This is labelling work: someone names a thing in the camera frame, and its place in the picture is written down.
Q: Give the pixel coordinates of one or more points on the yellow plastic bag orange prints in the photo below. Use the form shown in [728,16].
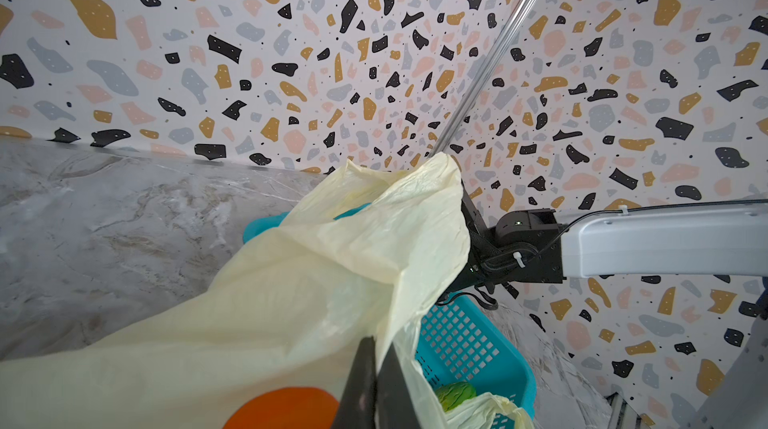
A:
[271,342]

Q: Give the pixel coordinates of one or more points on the green fruit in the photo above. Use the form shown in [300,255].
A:
[452,395]

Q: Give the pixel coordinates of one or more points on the teal plastic basket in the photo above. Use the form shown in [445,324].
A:
[458,342]

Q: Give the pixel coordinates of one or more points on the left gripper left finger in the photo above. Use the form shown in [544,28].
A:
[356,409]

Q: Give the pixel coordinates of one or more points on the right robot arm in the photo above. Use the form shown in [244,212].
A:
[668,305]

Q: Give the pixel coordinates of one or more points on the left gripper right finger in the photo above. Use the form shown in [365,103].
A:
[394,407]

